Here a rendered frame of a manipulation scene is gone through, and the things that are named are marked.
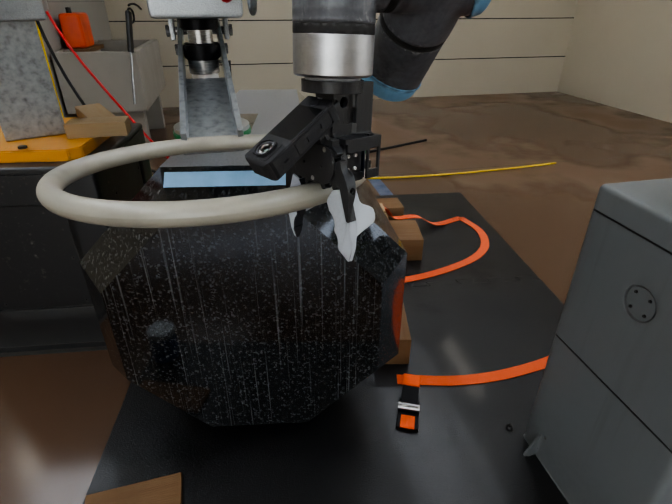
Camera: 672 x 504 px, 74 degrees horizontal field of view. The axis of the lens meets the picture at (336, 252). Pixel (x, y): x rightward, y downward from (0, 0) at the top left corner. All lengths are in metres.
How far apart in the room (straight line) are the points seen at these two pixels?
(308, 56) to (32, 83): 1.51
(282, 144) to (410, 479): 1.14
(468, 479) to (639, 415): 0.52
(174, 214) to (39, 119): 1.46
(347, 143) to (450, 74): 6.54
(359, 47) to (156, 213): 0.28
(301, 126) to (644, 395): 0.93
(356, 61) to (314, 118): 0.07
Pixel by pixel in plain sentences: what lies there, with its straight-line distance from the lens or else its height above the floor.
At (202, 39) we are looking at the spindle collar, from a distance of 1.33.
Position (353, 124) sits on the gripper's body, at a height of 1.08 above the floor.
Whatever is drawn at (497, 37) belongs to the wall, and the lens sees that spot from 7.30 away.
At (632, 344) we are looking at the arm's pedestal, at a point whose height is 0.57.
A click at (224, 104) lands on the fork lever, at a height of 0.99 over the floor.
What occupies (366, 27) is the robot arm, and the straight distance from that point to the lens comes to 0.52.
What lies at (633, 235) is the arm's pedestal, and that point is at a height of 0.78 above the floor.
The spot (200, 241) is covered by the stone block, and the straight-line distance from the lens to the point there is 1.10.
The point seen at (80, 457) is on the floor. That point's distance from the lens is 1.68.
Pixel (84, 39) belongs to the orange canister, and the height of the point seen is 0.93.
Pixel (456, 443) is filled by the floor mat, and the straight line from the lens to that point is 1.55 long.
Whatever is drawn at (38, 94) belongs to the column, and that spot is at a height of 0.92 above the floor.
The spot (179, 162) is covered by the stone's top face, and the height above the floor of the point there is 0.87.
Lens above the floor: 1.21
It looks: 29 degrees down
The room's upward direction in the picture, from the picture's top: straight up
